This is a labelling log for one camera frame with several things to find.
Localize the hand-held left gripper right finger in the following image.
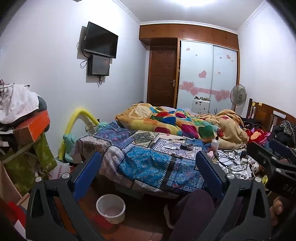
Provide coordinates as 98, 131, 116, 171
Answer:
195, 151, 272, 241

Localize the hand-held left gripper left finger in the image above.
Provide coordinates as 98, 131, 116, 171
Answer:
26, 151, 104, 241

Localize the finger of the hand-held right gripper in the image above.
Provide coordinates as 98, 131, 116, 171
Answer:
246, 141, 278, 173
269, 138, 296, 161

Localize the white plastic bin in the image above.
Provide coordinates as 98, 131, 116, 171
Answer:
96, 194, 126, 224

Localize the person's right hand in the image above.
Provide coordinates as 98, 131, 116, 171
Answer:
270, 197, 285, 227

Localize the dark clothes pile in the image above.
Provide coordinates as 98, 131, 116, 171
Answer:
270, 119, 296, 149

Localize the red floral cloth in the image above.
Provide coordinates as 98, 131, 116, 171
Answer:
246, 128, 271, 144

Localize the white plastic bottle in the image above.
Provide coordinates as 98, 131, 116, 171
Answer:
211, 137, 220, 153

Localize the white shopping bag red print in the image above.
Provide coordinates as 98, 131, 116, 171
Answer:
50, 158, 72, 180

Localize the brown wooden headboard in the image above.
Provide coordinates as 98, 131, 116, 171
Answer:
246, 98, 294, 132

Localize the person's leg in purple trousers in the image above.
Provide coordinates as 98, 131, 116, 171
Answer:
169, 189, 215, 241

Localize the green gift bag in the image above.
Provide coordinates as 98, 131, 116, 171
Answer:
5, 133, 58, 195

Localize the colourful fleece blanket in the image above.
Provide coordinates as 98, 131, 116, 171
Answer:
115, 103, 249, 149

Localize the blue patchwork bedsheet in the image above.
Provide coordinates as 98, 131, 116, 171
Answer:
74, 122, 222, 193

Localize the yellow foam tube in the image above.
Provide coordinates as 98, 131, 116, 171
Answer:
58, 106, 100, 160

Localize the white standing fan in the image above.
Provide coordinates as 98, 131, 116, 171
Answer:
230, 84, 247, 112

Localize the small white cabinet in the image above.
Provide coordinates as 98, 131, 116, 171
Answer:
192, 97, 211, 114

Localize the orange cardboard box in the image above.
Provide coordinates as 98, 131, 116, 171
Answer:
14, 109, 51, 144

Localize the dark grey cushion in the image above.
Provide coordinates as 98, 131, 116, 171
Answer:
35, 95, 48, 114

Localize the red patterned box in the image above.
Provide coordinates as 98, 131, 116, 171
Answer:
7, 200, 27, 232

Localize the wooden wardrobe with sliding doors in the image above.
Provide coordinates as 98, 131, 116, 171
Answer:
139, 23, 239, 116

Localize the white cloth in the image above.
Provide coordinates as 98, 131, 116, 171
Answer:
0, 83, 41, 123

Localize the brown wooden door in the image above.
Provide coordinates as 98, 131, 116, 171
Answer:
149, 46, 177, 108

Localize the black box under television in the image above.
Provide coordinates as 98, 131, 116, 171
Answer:
87, 54, 110, 76

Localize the tangle of cables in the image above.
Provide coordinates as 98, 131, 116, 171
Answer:
215, 144, 255, 178

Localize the black wall television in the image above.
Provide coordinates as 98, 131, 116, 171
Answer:
84, 22, 119, 59

